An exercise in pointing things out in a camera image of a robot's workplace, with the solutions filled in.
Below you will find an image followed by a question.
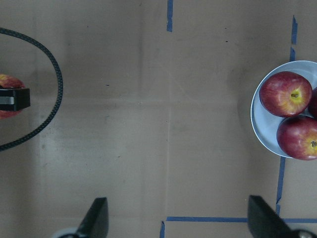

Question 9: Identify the red apple front plate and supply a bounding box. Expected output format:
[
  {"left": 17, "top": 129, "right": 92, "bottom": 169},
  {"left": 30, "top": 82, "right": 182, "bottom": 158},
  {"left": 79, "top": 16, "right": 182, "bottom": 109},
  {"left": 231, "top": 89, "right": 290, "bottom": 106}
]
[{"left": 276, "top": 115, "right": 317, "bottom": 161}]

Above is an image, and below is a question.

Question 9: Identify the red apple on plate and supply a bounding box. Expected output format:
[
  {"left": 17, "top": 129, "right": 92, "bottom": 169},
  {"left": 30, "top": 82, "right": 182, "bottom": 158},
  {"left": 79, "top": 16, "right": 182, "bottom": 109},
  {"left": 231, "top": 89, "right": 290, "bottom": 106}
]
[{"left": 259, "top": 71, "right": 313, "bottom": 118}]

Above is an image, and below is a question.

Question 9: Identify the light blue plate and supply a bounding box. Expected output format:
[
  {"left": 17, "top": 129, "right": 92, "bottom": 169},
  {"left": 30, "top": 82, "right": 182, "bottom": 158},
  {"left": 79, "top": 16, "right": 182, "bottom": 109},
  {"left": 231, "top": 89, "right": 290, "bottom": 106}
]
[{"left": 250, "top": 60, "right": 317, "bottom": 158}]

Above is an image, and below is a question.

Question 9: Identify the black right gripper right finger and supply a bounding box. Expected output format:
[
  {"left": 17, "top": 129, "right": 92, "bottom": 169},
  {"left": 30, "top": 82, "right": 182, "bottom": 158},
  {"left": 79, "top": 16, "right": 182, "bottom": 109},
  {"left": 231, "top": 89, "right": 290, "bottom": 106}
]
[{"left": 248, "top": 195, "right": 317, "bottom": 238}]

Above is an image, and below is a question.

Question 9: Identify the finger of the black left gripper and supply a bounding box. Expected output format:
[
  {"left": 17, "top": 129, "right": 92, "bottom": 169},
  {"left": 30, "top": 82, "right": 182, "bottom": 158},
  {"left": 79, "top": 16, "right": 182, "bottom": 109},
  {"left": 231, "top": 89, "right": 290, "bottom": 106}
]
[{"left": 0, "top": 88, "right": 31, "bottom": 112}]

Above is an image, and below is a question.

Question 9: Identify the dark red apple edge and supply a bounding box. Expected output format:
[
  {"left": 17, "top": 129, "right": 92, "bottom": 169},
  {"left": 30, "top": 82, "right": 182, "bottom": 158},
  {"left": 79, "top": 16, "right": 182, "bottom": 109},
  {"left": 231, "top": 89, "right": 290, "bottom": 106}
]
[{"left": 308, "top": 87, "right": 317, "bottom": 119}]

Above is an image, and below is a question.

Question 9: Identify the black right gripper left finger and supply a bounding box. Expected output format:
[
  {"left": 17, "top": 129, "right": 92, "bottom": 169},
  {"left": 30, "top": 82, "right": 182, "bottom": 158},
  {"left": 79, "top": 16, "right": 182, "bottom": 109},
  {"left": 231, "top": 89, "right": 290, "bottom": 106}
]
[{"left": 53, "top": 197, "right": 109, "bottom": 238}]

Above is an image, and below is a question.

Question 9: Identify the black braided left cable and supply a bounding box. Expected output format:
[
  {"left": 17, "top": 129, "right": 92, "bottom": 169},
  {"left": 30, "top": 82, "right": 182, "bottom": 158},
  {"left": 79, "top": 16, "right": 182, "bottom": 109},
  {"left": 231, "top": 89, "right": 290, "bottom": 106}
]
[{"left": 0, "top": 27, "right": 64, "bottom": 152}]

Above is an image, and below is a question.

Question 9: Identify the red yellow apple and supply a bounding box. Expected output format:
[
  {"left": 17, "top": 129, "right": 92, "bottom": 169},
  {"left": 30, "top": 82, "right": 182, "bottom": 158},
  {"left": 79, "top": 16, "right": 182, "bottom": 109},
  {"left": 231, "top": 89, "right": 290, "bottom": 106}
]
[{"left": 0, "top": 74, "right": 25, "bottom": 119}]

